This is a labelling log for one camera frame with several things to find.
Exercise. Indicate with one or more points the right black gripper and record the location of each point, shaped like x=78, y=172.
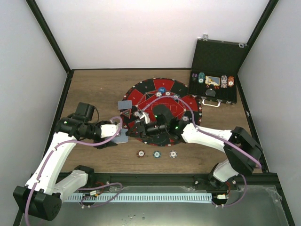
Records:
x=142, y=129

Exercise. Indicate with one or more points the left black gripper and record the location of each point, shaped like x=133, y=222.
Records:
x=109, y=144

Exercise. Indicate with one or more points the red poker chip stack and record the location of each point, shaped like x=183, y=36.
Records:
x=140, y=154

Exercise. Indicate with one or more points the dealt blue playing card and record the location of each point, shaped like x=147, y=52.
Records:
x=124, y=105

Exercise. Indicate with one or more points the teal poker chip stack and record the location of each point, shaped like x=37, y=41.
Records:
x=157, y=154

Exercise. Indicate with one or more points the blue round blind button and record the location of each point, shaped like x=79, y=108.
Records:
x=162, y=90

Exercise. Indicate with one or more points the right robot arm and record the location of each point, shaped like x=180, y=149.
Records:
x=242, y=151

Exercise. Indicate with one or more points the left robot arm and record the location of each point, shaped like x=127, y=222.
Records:
x=42, y=195

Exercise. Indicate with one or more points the round red black poker mat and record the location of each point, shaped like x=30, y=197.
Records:
x=143, y=97

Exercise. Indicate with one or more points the teal chips in case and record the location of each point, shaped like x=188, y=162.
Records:
x=201, y=78

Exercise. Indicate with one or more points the black round button in case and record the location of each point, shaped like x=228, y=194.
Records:
x=210, y=92

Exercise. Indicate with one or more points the card box in case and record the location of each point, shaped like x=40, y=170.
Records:
x=211, y=80

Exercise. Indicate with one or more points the black poker chip case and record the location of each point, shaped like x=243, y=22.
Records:
x=216, y=58

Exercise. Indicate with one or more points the grey chips in case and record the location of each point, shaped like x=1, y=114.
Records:
x=224, y=81

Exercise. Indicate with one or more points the orange chips in case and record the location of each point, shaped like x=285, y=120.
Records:
x=230, y=81

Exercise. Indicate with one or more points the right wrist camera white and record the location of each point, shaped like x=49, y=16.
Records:
x=143, y=116

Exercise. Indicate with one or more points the light blue slotted rail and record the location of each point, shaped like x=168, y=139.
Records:
x=147, y=197

